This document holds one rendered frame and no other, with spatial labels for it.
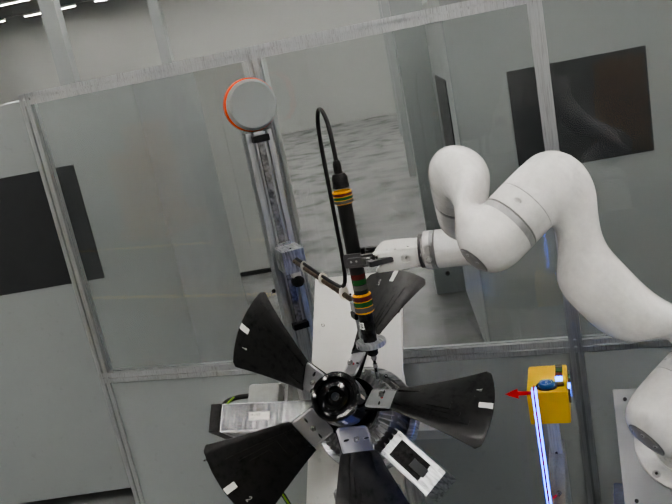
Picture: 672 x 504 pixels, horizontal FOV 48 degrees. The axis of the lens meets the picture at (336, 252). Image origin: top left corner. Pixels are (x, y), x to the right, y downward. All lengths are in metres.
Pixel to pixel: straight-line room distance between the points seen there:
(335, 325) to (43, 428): 2.38
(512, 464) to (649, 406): 1.46
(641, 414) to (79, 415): 3.25
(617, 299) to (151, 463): 2.25
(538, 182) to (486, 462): 1.64
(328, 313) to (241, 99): 0.68
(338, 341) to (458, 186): 1.00
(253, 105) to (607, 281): 1.38
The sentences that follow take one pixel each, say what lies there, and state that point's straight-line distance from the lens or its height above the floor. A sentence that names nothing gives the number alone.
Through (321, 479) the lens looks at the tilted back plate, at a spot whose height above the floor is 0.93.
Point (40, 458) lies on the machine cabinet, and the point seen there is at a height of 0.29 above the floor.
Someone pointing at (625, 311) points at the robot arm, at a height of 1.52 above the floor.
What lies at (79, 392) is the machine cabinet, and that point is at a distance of 4.08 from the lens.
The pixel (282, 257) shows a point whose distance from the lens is 2.26.
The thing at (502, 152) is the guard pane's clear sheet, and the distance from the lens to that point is 2.33.
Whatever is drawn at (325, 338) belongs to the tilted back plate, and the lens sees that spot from 2.15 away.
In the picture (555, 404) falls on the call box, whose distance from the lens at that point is 2.02.
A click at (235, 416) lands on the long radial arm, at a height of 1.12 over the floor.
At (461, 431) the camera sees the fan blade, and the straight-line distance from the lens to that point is 1.72.
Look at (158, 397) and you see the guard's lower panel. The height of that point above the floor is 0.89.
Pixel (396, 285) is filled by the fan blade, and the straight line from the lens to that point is 1.88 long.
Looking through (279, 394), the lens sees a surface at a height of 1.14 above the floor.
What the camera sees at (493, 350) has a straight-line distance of 2.50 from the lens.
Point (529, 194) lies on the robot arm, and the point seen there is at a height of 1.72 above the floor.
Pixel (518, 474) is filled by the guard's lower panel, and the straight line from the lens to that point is 2.71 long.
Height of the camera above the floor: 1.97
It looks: 14 degrees down
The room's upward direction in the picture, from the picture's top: 11 degrees counter-clockwise
